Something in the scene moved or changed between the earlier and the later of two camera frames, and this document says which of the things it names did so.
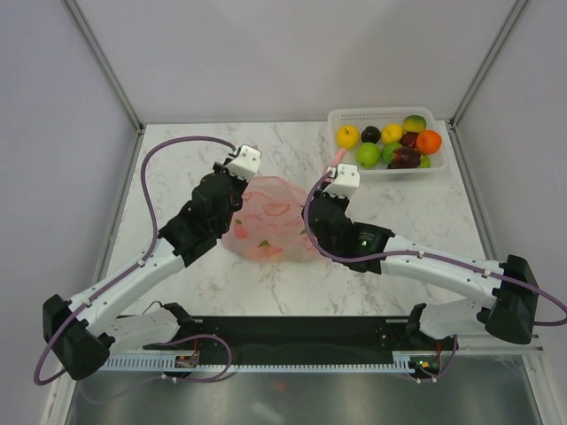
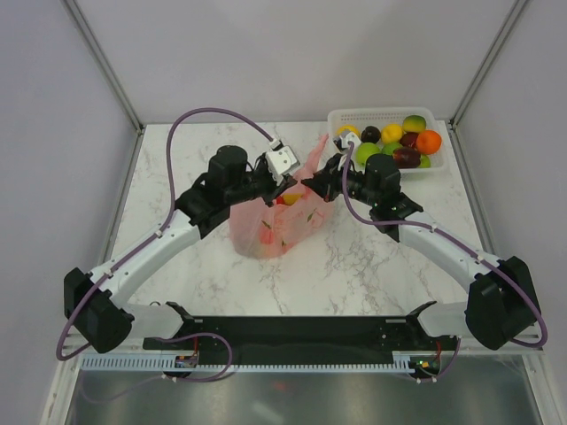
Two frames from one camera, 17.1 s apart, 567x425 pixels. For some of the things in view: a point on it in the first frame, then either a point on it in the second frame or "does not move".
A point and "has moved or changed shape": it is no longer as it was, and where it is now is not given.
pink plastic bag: (267, 225) has moved or changed shape
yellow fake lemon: (392, 134) does not move
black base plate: (299, 337) does not move
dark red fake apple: (405, 158) does not move
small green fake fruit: (424, 161) does not move
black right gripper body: (342, 202) → (332, 187)
